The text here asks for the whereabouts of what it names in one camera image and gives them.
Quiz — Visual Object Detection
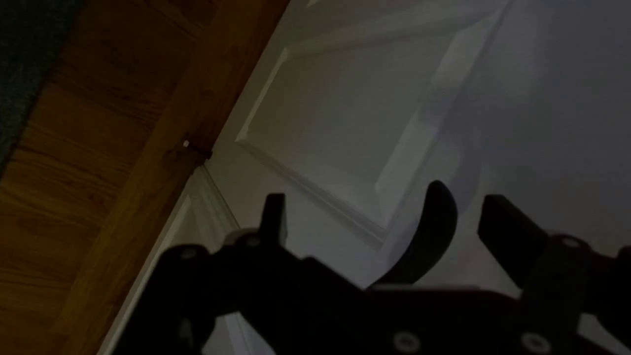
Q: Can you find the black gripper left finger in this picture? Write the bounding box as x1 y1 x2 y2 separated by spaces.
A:
111 192 371 355

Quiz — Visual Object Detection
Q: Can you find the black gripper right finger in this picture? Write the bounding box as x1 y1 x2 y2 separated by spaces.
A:
477 194 631 355

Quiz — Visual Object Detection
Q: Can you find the black lever door handle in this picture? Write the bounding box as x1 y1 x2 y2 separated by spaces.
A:
367 180 460 289

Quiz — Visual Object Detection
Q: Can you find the small dark door stop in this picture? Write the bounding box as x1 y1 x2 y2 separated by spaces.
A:
166 135 215 166

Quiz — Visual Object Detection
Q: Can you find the dark grey rug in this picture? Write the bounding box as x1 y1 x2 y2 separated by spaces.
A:
0 0 85 174

